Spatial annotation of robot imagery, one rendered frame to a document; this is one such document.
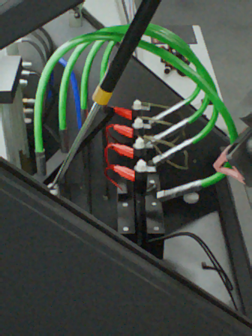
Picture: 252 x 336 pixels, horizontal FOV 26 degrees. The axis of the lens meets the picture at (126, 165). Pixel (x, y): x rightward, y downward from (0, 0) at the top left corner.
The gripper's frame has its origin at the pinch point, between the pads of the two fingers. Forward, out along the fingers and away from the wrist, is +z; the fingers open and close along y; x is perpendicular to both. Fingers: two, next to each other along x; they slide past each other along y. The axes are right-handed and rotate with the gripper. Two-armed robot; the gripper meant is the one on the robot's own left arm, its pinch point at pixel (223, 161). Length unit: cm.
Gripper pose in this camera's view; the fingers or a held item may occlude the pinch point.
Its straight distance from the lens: 96.1
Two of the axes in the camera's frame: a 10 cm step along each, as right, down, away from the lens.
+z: -4.7, 1.7, 8.7
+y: -6.3, 6.2, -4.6
